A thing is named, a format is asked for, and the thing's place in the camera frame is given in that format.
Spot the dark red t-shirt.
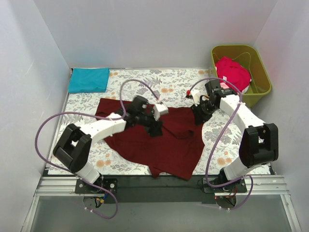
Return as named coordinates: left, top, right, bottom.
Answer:
left=104, top=107, right=204, bottom=180

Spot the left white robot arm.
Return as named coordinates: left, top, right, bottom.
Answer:
left=53, top=96, right=169, bottom=193

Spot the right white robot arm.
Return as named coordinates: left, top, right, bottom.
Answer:
left=186, top=78, right=279, bottom=192

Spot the floral patterned table mat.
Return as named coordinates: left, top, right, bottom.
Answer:
left=54, top=69, right=242, bottom=175

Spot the bright pink t-shirt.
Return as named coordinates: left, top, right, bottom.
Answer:
left=215, top=57, right=252, bottom=94

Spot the folded teal t-shirt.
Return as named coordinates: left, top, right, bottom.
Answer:
left=68, top=68, right=110, bottom=94

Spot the olive green plastic bin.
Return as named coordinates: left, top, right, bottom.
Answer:
left=210, top=44, right=272, bottom=108

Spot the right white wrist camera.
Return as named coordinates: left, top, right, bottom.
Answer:
left=186, top=89, right=201, bottom=106

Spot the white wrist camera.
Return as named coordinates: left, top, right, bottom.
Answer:
left=153, top=102, right=169, bottom=121
left=186, top=89, right=201, bottom=106

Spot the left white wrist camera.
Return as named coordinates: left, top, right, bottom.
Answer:
left=153, top=102, right=169, bottom=121

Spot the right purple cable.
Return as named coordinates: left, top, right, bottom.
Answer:
left=187, top=77, right=254, bottom=211

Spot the purple cable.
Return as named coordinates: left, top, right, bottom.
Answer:
left=187, top=77, right=254, bottom=211
left=35, top=79, right=161, bottom=220

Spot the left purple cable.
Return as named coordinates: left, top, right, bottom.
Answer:
left=35, top=79, right=161, bottom=220

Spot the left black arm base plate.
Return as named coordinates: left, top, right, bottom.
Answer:
left=74, top=178, right=118, bottom=194

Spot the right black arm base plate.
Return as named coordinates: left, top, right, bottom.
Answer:
left=197, top=178, right=247, bottom=195

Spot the aluminium frame rail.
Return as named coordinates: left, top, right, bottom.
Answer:
left=35, top=175, right=290, bottom=196

